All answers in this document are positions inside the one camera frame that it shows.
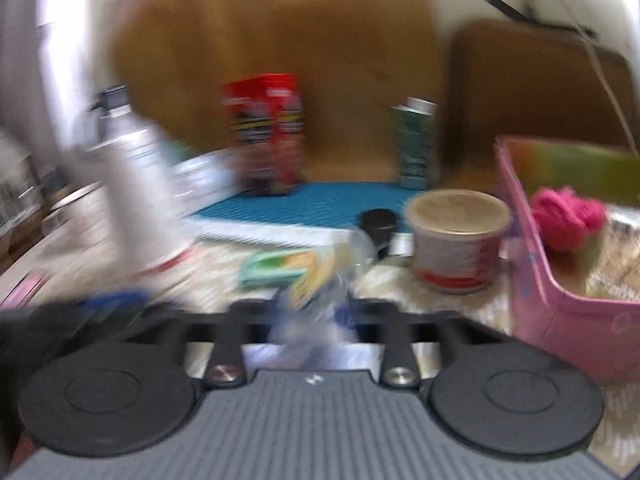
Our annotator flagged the teal checked mat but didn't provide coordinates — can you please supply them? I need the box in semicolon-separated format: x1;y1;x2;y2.
190;180;426;236

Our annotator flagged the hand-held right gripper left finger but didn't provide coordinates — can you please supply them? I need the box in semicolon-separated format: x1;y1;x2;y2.
130;300;278;388

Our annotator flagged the black round lid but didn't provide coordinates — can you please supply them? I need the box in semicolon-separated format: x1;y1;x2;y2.
360;208;399;252

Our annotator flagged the silver foil packet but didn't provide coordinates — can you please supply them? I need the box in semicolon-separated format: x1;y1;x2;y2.
585;210;640;302

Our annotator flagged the red snack box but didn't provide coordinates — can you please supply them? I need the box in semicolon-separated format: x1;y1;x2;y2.
224;74;307;197

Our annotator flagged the pink tin box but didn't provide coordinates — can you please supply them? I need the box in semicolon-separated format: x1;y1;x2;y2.
495;135;640;386

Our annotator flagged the wooden board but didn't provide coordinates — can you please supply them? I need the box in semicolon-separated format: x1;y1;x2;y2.
114;0;443;186

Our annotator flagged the pink fuzzy sock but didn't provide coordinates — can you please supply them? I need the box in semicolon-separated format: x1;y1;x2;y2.
530;187;609;252

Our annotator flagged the white power cable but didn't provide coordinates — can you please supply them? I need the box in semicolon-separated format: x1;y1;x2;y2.
545;0;640;156

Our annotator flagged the white and red food can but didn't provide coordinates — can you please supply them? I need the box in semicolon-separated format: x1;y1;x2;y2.
405;190;513;294

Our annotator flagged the clear face mask packet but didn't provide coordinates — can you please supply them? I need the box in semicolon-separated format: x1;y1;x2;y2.
265;232;368;361

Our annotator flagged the green yellow sponge packet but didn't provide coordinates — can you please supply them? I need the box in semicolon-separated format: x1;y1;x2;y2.
239;250;321;289

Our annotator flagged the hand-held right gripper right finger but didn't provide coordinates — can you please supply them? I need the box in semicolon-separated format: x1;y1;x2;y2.
345;299;481;388

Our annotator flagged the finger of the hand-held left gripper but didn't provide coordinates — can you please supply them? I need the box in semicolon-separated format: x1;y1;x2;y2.
80;287;151;311

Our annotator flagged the green drink carton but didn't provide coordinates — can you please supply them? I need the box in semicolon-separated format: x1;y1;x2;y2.
392;97;439;191

